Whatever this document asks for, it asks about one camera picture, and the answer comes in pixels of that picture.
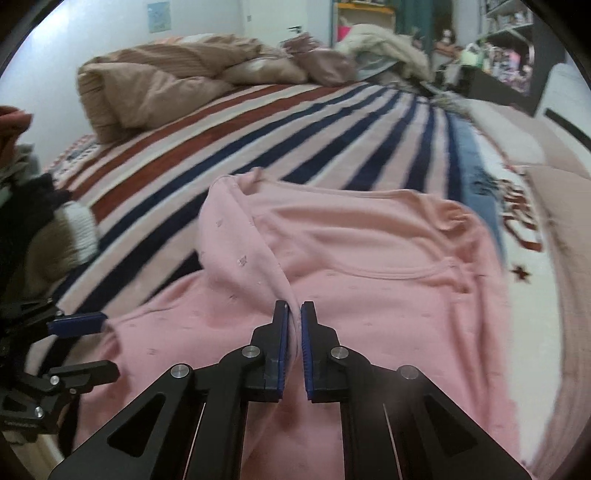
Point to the pink satin cloth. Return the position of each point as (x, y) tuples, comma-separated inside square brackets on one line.
[(323, 64)]

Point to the bright pink bag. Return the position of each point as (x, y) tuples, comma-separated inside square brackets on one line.
[(345, 33)]

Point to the cream fluffy blanket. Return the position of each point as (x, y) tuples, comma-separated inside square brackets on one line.
[(392, 46)]

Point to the cluttered shelf unit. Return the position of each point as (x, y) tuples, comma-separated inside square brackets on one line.
[(508, 60)]

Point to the striped blanket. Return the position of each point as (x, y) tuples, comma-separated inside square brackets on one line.
[(300, 129)]

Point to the beige cushion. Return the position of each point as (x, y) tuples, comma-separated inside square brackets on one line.
[(572, 258)]

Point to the dark green curtain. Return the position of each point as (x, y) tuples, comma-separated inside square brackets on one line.
[(420, 16)]

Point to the yellow shelf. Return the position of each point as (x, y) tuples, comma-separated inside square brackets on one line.
[(364, 5)]

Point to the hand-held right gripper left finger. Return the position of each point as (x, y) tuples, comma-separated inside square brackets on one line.
[(282, 341)]

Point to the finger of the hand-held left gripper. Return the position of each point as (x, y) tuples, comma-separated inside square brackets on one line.
[(78, 323), (87, 371)]

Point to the beige duvet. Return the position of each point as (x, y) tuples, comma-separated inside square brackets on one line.
[(152, 87)]

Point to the black cabinet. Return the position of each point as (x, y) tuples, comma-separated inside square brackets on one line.
[(494, 87)]

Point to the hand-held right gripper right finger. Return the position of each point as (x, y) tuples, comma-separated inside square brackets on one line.
[(306, 350)]

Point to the wall poster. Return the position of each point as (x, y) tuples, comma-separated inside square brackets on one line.
[(159, 16)]

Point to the pink long-sleeved top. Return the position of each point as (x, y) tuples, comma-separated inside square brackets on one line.
[(369, 258)]

